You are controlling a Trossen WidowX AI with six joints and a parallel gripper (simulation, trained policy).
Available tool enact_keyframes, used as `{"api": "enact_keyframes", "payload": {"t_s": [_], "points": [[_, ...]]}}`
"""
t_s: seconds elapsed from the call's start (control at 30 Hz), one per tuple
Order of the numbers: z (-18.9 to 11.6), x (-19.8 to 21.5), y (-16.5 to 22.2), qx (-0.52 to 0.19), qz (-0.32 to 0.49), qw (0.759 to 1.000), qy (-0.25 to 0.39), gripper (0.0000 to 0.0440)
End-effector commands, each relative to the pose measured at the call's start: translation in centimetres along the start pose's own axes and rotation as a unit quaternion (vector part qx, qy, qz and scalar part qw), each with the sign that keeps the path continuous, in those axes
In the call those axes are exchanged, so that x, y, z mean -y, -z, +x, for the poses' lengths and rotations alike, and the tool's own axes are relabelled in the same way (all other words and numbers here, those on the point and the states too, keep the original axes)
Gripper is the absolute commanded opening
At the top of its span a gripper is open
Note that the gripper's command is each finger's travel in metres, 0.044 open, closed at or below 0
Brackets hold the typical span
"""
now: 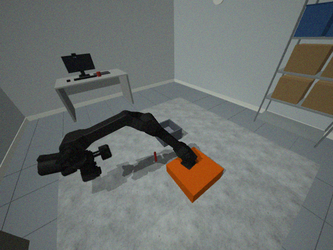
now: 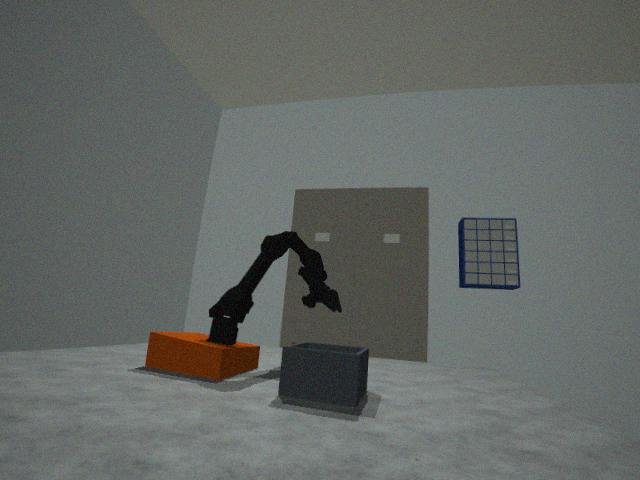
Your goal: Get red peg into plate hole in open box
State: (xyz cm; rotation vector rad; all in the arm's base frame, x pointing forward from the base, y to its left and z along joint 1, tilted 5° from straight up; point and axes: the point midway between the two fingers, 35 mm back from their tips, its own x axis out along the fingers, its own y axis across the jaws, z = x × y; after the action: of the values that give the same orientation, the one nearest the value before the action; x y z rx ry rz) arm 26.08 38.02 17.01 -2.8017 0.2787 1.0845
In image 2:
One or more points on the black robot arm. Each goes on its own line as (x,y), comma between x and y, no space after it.
(237,301)

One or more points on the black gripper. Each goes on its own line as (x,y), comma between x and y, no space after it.
(329,298)

